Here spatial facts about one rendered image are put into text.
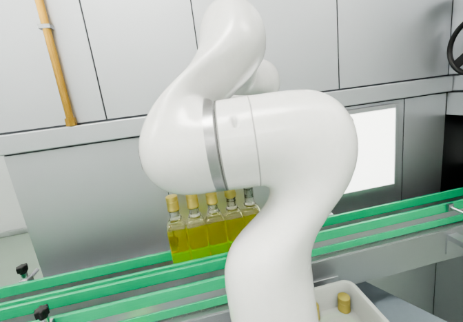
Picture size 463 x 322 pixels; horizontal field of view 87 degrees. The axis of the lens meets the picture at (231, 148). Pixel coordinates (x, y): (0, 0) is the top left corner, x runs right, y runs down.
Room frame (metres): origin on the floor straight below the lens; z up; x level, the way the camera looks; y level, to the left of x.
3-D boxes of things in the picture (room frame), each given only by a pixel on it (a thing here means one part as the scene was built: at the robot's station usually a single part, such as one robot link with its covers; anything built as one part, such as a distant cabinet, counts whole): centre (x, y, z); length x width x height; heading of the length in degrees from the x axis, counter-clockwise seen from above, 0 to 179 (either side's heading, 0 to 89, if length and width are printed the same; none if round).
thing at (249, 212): (0.72, -0.04, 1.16); 0.06 x 0.06 x 0.21; 9
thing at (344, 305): (0.60, -0.27, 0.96); 0.04 x 0.04 x 0.04
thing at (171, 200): (0.68, 0.19, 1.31); 0.04 x 0.04 x 0.04
